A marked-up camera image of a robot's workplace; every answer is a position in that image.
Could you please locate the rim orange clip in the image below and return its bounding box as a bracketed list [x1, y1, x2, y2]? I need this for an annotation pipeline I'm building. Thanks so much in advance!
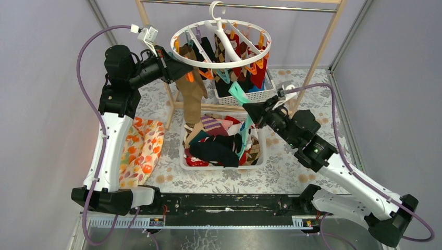
[199, 69, 213, 80]
[186, 72, 194, 83]

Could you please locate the tan ribbed sock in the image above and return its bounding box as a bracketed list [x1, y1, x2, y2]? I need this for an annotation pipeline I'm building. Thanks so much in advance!
[175, 45, 208, 126]

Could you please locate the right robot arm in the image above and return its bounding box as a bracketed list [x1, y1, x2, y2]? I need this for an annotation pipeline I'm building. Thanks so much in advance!
[242, 96, 419, 247]

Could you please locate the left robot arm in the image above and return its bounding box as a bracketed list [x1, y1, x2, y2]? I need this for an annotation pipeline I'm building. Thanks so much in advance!
[71, 45, 193, 216]

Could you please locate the lilac clip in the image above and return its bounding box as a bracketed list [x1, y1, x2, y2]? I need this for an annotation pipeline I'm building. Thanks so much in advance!
[195, 27, 202, 44]

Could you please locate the lower orange clip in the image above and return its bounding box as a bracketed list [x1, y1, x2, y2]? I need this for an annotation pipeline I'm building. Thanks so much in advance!
[256, 30, 264, 69]

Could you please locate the inner teal clip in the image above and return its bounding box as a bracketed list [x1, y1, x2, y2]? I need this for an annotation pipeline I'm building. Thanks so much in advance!
[216, 69, 230, 84]

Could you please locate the white round clip hanger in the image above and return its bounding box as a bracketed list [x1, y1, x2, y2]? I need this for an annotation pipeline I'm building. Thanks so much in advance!
[170, 1, 272, 69]

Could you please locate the mint green sock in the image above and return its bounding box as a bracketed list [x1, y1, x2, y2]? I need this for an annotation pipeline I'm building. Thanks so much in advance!
[225, 81, 252, 168]

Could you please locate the argyle beige green sock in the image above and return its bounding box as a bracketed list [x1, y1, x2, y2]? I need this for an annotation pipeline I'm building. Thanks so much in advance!
[245, 136, 262, 166]

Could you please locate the white perforated back basket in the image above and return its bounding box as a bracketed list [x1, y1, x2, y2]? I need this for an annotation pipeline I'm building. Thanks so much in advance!
[211, 69, 277, 105]

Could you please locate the red hanging sock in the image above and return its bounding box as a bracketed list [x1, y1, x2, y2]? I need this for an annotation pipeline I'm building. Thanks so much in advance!
[226, 30, 267, 93]

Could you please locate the brown argyle hanging sock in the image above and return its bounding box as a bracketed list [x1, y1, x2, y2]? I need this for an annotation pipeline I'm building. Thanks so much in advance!
[214, 34, 226, 63]

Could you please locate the purple striped sock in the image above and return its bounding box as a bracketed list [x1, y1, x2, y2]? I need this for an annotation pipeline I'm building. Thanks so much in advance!
[201, 116, 228, 136]

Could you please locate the black sock in basket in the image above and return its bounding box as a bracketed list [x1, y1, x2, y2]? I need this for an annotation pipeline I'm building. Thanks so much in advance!
[189, 134, 241, 166]

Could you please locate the metal hanging rod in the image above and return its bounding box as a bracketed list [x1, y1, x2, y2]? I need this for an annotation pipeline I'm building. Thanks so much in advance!
[141, 1, 337, 13]

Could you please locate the orange floral cloth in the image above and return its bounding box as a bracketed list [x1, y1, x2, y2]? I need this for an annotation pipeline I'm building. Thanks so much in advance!
[119, 117, 165, 189]

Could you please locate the red sock in basket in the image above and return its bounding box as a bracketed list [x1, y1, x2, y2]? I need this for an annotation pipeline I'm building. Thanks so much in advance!
[185, 115, 258, 168]

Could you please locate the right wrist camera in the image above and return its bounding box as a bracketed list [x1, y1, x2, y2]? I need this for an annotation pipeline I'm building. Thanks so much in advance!
[277, 82, 297, 103]

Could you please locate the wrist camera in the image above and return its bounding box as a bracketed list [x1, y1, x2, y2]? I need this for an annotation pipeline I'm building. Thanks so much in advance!
[277, 82, 297, 103]
[130, 24, 158, 46]

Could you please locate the wooden rack frame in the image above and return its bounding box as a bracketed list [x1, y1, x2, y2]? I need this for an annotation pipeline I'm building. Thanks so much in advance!
[135, 1, 347, 130]

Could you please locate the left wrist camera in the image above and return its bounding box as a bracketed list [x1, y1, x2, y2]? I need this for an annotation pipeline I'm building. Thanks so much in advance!
[130, 24, 158, 46]

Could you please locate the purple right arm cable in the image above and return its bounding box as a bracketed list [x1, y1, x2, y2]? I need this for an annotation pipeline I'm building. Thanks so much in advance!
[283, 82, 436, 250]

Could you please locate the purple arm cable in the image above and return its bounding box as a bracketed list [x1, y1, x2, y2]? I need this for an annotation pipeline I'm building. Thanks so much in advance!
[76, 24, 133, 246]
[283, 82, 436, 250]

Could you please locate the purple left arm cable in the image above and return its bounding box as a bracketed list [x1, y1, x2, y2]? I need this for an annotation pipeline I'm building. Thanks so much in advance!
[76, 24, 133, 246]

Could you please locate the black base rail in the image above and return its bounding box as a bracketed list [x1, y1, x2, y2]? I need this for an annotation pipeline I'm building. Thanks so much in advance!
[139, 193, 324, 227]

